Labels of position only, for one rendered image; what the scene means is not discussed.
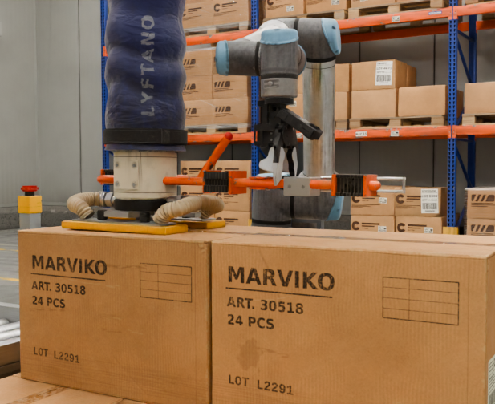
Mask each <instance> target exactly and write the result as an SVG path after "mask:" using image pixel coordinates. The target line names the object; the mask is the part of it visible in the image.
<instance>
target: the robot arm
mask: <svg viewBox="0 0 495 404"><path fill-rule="evenodd" d="M340 51H341V38H340V31H339V24H338V23H337V21H336V20H334V19H333V18H279V19H273V20H269V21H267V22H265V23H263V24H262V25H261V26H260V28H259V29H258V31H256V32H254V33H252V34H249V35H247V36H245V37H244V38H239V39H237V40H234V41H226V40H224V41H219V42H218V43H217V47H216V54H215V61H216V68H217V73H218V74H219V75H225V76H228V75H242V76H261V97H262V98H263V99H265V100H261V101H258V107H261V123H258V124H254V146H257V147H271V149H270V150H269V154H268V156H267V157H266V158H265V159H263V160H261V161H260V162H259V167H260V169H262V170H265V171H268V172H272V173H264V174H259V175H257V176H270V177H273V178H274V186H277V185H278V183H279V182H280V180H281V179H282V176H296V173H297V168H298V141H297V135H296V130H298V131H299V132H301V133H302V134H303V162H304V171H302V172H301V173H300V174H299V176H301V177H320V179H321V176H331V175H332V174H338V173H337V172H336V171H335V60H336V55H339V54H340ZM301 73H302V92H303V118H302V117H301V116H299V115H297V114H296V113H294V112H293V111H292V110H290V109H288V108H286V105H293V104H294V98H297V97H298V76H299V75H300V74H301ZM256 131H257V141H256ZM282 171H284V172H282ZM343 198H344V196H332V195H331V192H321V189H320V195H319V196H284V195H283V190H281V189H280V188H278V189H270V190H269V191H267V190H266V189H260V190H256V189H253V203H252V223H251V226H252V227H271V228H292V227H291V218H292V219H304V220H325V221H328V220H338V219H339V218H340V216H341V212H342V208H343Z"/></svg>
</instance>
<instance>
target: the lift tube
mask: <svg viewBox="0 0 495 404"><path fill-rule="evenodd" d="M185 2H186V0H108V7H109V15H108V20H107V25H106V30H105V40H104V41H105V47H106V51H107V54H108V59H107V62H106V67H105V72H104V78H105V82H106V85H107V89H108V93H109V94H108V100H107V104H106V111H105V126H106V129H108V128H162V129H177V130H184V129H185V120H186V110H185V103H184V100H183V96H182V92H183V90H184V87H185V83H186V72H185V68H184V66H183V62H182V61H183V59H184V56H185V52H186V48H187V42H186V37H185V32H184V28H183V25H182V18H183V13H184V9H185ZM104 150H108V151H116V150H161V151H175V152H186V149H185V146H184V145H174V144H139V143H114V144H106V147H105V149H104Z"/></svg>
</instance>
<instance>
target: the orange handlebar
mask: <svg viewBox="0 0 495 404"><path fill-rule="evenodd" d="M202 178H203V177H188V176H187V175H177V176H174V177H168V176H166V177H165V178H163V183H164V184H165V185H191V186H202ZM97 181H98V182H99V183H105V184H114V176H98V177H97ZM283 185H284V179H281V180H280V182H279V183H278V185H277V186H274V178H273V177H270V176H252V177H249V178H234V180H233V186H234V187H249V189H256V190H260V189H266V190H267V191H269V190H270V189H278V188H283ZM310 188H311V189H331V180H311V181H310ZM368 188H369V190H370V191H376V190H379V189H380V188H381V183H380V182H379V181H370V182H369V185H368Z"/></svg>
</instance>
